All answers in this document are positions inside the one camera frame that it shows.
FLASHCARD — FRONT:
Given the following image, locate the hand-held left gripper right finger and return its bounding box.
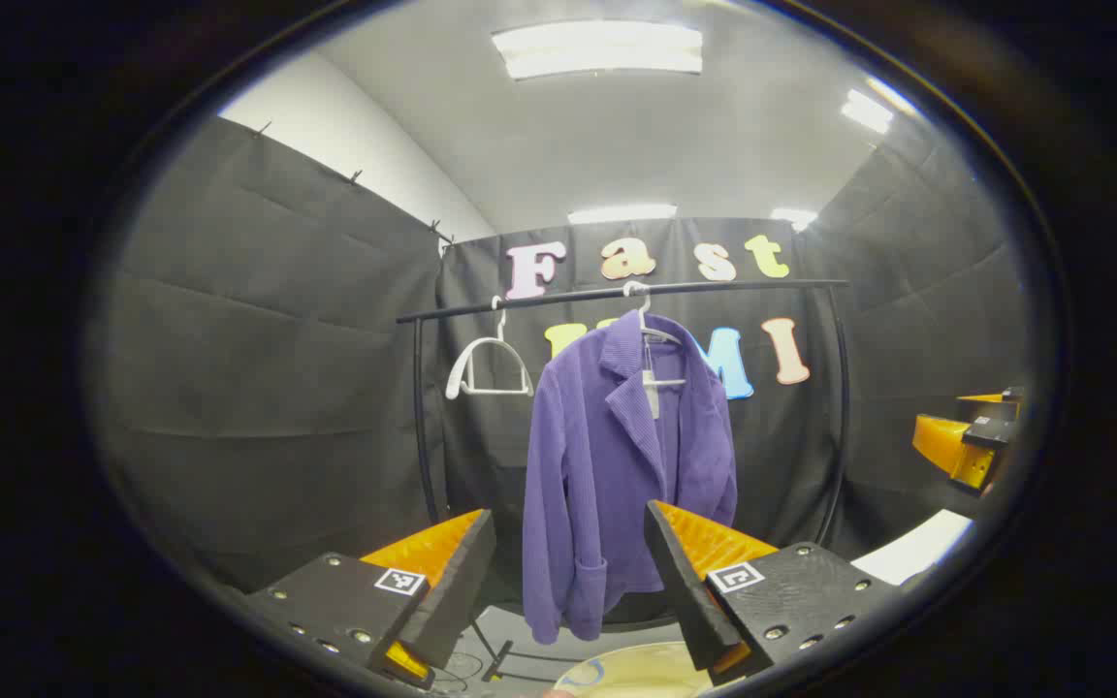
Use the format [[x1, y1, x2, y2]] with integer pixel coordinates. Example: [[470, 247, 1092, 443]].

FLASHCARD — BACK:
[[643, 499, 899, 687]]

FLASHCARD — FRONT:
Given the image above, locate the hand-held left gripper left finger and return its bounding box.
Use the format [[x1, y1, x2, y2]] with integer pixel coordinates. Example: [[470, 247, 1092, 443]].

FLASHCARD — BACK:
[[248, 508, 498, 691]]

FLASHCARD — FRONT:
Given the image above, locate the beige laundry hamper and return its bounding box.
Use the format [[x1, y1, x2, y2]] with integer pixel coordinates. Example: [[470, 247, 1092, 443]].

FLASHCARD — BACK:
[[554, 640, 715, 698]]

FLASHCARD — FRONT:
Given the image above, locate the purple corduroy jacket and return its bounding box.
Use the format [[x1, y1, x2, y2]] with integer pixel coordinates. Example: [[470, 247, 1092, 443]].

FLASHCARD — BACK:
[[522, 310, 739, 646]]

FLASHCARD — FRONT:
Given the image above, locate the white plastic clothes hanger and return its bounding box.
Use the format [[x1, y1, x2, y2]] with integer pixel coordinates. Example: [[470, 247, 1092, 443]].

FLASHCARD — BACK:
[[622, 281, 688, 389], [445, 296, 534, 400]]

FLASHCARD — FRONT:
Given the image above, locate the black metal clothes rack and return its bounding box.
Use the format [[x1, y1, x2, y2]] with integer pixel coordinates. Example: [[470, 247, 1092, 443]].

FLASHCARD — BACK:
[[396, 278, 852, 684]]

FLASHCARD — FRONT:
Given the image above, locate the white box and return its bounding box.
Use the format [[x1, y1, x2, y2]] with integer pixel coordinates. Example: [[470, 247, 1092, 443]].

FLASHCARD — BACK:
[[849, 509, 974, 587]]

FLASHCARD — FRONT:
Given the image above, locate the black backdrop cloth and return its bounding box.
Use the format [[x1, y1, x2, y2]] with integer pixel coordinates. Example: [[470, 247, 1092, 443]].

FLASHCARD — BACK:
[[98, 116, 1035, 621]]

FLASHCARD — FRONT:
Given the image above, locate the long ceiling light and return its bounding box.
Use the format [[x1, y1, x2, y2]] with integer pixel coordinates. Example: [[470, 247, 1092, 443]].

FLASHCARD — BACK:
[[568, 204, 678, 226]]

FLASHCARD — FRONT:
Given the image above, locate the large rectangular ceiling light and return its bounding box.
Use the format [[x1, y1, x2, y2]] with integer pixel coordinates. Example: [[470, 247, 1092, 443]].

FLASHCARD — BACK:
[[493, 21, 703, 80]]

